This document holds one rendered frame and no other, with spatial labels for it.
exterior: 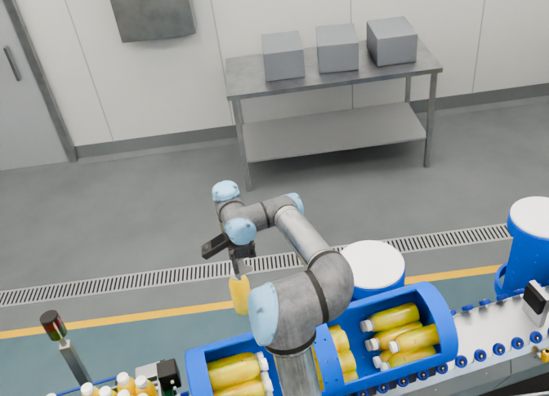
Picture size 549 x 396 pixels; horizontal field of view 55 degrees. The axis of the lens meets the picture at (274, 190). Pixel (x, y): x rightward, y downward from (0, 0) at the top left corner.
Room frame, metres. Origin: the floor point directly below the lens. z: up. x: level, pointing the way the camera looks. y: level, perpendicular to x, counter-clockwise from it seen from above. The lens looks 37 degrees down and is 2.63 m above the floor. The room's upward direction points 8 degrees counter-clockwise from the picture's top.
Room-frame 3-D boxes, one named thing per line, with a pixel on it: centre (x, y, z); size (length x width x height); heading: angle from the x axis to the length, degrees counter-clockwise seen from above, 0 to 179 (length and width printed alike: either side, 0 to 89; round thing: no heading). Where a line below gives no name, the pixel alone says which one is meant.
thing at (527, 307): (1.24, -0.91, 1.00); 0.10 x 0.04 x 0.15; 11
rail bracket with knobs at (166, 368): (1.18, 0.48, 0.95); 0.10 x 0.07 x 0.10; 11
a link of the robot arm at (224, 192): (1.19, 0.14, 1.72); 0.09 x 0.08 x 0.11; 15
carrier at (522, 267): (1.67, -1.16, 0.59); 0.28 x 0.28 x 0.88
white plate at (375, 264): (1.53, -0.36, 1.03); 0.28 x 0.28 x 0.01
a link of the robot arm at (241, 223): (1.10, 0.09, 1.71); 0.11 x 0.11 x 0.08; 15
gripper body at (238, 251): (1.20, 0.13, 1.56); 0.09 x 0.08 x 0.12; 96
